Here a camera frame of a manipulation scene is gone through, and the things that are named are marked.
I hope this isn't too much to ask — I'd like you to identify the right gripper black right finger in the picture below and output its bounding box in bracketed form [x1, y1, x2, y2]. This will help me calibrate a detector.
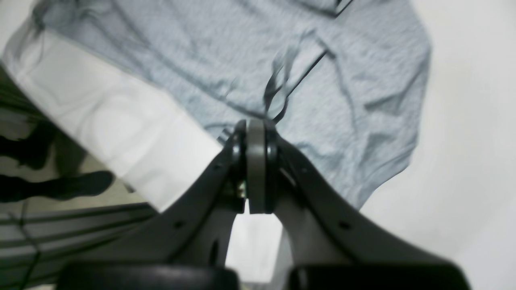
[247, 120, 470, 290]

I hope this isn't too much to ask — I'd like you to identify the image right gripper black left finger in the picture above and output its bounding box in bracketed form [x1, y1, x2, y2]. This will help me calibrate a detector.
[56, 120, 246, 290]

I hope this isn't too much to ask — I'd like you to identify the grey t-shirt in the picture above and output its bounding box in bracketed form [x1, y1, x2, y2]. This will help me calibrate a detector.
[33, 0, 431, 208]

